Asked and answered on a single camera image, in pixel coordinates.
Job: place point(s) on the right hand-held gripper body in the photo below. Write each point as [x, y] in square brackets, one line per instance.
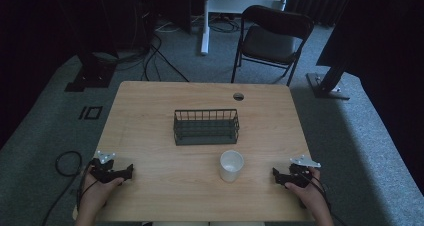
[301, 177]

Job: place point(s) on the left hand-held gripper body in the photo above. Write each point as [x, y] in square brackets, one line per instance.
[104, 172]

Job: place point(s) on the dark pleated curtain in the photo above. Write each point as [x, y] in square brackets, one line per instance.
[316, 2]

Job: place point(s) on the black stand with bolted base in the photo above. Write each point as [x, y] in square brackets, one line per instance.
[328, 84]

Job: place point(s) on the black stand with flat base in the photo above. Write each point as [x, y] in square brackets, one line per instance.
[91, 74]

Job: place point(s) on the person's right hand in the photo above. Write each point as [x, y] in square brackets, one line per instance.
[313, 196]

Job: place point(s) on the white desk frame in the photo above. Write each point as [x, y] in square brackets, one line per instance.
[233, 4]

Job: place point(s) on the white cup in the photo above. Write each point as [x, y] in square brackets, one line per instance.
[230, 167]

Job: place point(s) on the person's left hand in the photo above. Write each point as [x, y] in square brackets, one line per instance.
[93, 194]

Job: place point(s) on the black folding chair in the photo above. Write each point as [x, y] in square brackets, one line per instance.
[270, 42]

